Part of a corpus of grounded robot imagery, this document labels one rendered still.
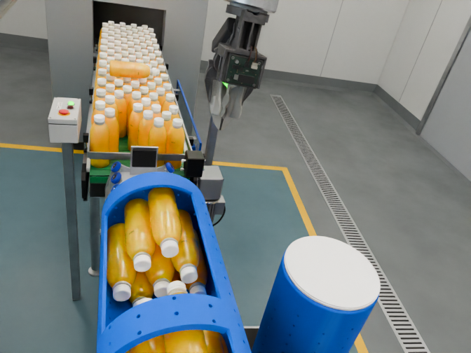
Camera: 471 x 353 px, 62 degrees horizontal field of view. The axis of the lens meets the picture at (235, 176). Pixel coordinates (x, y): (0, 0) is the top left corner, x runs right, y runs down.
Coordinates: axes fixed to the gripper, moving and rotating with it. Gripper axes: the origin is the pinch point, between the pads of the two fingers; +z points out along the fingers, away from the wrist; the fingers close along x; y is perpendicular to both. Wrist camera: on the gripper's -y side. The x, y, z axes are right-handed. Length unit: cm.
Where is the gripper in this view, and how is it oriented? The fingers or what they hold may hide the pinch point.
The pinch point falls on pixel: (220, 121)
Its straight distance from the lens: 74.1
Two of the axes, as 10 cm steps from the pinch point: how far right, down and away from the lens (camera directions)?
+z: -2.3, 8.9, 3.9
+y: 2.0, 4.3, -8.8
